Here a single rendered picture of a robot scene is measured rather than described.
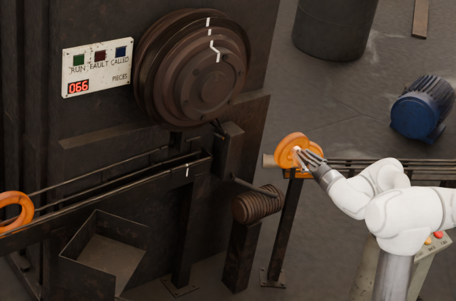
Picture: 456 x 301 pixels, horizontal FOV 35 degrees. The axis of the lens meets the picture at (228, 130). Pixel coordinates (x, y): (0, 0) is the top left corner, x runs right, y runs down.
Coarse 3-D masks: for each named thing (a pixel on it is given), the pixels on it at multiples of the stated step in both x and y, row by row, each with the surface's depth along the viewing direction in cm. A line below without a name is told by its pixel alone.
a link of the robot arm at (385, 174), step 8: (384, 160) 267; (392, 160) 267; (368, 168) 266; (376, 168) 262; (384, 168) 260; (392, 168) 260; (400, 168) 266; (368, 176) 262; (376, 176) 260; (384, 176) 259; (392, 176) 255; (400, 176) 249; (376, 184) 261; (384, 184) 259; (392, 184) 256; (400, 184) 241; (408, 184) 243; (376, 192) 262
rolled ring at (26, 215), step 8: (8, 192) 243; (16, 192) 245; (0, 200) 240; (8, 200) 242; (16, 200) 244; (24, 200) 246; (0, 208) 242; (24, 208) 248; (32, 208) 250; (24, 216) 250; (32, 216) 252; (16, 224) 251; (0, 232) 247
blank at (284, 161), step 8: (288, 136) 278; (296, 136) 278; (304, 136) 280; (280, 144) 278; (288, 144) 277; (296, 144) 280; (304, 144) 283; (280, 152) 277; (288, 152) 280; (280, 160) 280; (288, 160) 283
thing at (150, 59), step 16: (192, 16) 252; (208, 16) 250; (176, 32) 245; (240, 32) 263; (160, 48) 245; (144, 64) 250; (144, 80) 250; (144, 96) 251; (176, 128) 270; (192, 128) 275
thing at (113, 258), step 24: (96, 216) 255; (72, 240) 240; (96, 240) 257; (120, 240) 257; (144, 240) 254; (72, 264) 233; (96, 264) 248; (120, 264) 250; (72, 288) 238; (96, 288) 234; (120, 288) 242
